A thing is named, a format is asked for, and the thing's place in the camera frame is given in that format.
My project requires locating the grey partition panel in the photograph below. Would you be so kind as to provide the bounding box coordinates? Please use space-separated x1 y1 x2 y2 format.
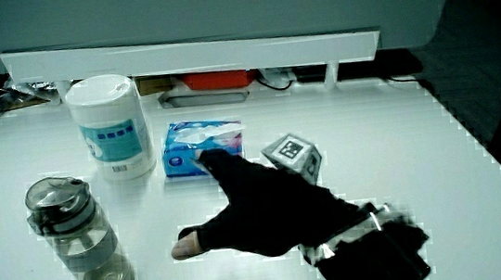
0 0 460 92

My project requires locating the white power adapter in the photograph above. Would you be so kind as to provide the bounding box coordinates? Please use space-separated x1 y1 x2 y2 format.
259 65 298 91

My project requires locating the blue tissue pack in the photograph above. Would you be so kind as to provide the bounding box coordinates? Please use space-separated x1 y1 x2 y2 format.
158 115 250 181

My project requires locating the red box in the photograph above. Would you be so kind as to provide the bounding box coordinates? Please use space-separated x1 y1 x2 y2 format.
180 66 259 95

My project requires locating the grey metal tray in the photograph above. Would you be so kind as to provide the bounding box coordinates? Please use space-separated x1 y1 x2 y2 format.
157 83 251 112

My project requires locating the person's right hand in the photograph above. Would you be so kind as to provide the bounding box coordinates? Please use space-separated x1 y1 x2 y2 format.
160 126 366 268

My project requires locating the white desk shelf riser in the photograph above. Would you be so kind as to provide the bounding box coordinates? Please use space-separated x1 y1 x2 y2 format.
0 13 386 124

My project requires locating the black cable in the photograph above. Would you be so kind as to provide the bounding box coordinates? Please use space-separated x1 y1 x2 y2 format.
254 72 296 95

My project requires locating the brown cardboard box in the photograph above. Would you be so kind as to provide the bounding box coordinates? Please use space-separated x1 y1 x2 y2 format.
135 74 176 97

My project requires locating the person's right forearm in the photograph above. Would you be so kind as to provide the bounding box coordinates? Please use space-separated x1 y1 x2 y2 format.
294 196 435 280

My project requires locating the grey transparent water bottle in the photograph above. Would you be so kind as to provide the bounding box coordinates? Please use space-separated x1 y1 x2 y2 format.
21 168 136 280

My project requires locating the white wet wipes canister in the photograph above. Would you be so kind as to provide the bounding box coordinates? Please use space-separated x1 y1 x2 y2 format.
62 70 160 186

